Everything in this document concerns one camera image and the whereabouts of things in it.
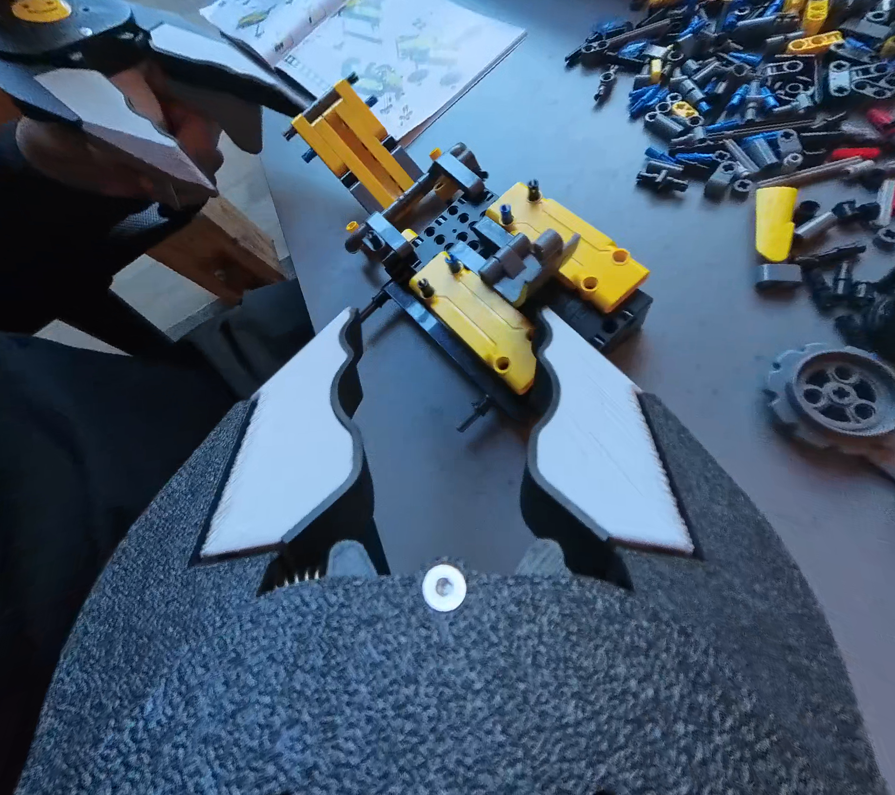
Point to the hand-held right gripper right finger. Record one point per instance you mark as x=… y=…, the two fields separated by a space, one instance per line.
x=601 y=459

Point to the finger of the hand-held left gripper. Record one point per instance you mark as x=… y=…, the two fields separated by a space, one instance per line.
x=119 y=117
x=210 y=57

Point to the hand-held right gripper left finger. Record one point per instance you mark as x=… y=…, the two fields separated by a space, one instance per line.
x=280 y=459

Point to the yellow black brick model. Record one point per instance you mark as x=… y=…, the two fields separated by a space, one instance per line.
x=482 y=320

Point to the pile of small brick parts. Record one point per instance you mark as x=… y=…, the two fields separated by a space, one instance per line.
x=734 y=75

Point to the grey desk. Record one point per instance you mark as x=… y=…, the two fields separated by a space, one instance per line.
x=699 y=403

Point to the person's left hand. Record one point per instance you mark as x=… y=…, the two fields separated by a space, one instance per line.
x=192 y=124

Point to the person's black trousers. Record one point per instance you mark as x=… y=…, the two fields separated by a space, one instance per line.
x=105 y=424

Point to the grey sprocket wheel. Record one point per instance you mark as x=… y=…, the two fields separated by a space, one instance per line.
x=783 y=389

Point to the white instruction booklet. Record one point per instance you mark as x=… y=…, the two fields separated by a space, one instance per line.
x=419 y=40

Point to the small grey connector piece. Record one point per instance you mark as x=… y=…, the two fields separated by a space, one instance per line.
x=777 y=274

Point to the yellow curved panel piece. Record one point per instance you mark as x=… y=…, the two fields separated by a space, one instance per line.
x=775 y=223

